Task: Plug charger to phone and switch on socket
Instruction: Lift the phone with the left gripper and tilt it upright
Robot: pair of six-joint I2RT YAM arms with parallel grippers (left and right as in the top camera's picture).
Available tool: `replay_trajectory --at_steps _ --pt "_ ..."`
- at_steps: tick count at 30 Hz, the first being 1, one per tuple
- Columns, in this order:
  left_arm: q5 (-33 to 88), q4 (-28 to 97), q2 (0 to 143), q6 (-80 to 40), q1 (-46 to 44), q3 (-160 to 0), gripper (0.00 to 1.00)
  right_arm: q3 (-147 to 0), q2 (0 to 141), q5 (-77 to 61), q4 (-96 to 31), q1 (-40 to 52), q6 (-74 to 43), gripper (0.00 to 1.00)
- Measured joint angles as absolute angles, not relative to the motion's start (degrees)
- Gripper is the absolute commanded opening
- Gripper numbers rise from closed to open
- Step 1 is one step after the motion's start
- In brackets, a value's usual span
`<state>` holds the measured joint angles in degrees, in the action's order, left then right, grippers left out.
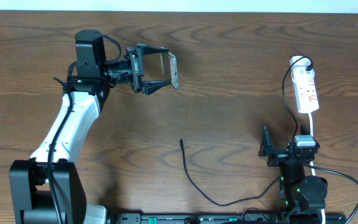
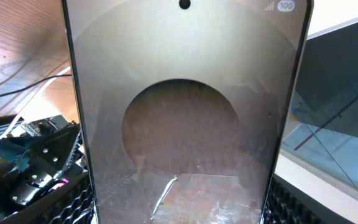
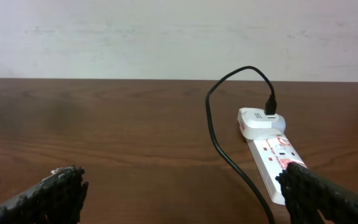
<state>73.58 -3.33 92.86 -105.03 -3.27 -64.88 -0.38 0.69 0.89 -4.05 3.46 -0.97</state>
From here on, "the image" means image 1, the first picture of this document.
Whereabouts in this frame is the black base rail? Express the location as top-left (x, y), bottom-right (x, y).
top-left (107, 212), bottom-right (347, 224)

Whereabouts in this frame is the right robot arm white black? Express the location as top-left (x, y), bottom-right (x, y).
top-left (258, 126), bottom-right (328, 223)

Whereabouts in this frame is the black charger cable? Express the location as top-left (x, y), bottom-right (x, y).
top-left (179, 55), bottom-right (314, 207)

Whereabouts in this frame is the white power strip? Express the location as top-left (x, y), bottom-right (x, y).
top-left (290, 55), bottom-right (319, 114)

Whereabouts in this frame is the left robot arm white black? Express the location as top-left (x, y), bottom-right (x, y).
top-left (9, 30), bottom-right (179, 223)

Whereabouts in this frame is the white power strip cord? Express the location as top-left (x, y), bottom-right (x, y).
top-left (308, 112), bottom-right (326, 224)

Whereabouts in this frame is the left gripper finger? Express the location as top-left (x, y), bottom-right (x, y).
top-left (142, 80), bottom-right (170, 95)
top-left (136, 43), bottom-right (169, 57)

